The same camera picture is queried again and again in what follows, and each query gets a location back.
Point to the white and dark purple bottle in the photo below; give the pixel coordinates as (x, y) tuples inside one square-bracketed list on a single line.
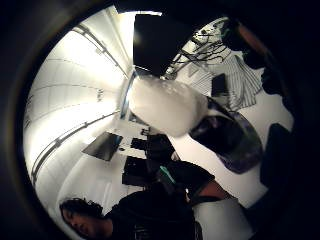
[(166, 103)]

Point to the black office chair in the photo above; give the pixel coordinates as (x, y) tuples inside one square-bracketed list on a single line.
[(160, 146)]

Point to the person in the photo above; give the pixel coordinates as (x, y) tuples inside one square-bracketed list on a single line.
[(150, 213)]

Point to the black computer case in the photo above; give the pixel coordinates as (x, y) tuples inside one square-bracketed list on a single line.
[(135, 170)]

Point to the small black monitor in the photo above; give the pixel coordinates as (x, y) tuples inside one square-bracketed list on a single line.
[(139, 143)]

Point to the grey tilted monitor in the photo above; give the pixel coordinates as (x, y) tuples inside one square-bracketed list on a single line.
[(104, 146)]

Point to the black box on table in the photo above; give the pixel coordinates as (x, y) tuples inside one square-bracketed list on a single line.
[(220, 85)]

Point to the large black monitor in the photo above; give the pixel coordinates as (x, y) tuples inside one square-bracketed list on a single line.
[(156, 43)]

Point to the ceiling light rail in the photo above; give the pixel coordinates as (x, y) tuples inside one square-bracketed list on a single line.
[(100, 46), (63, 141)]

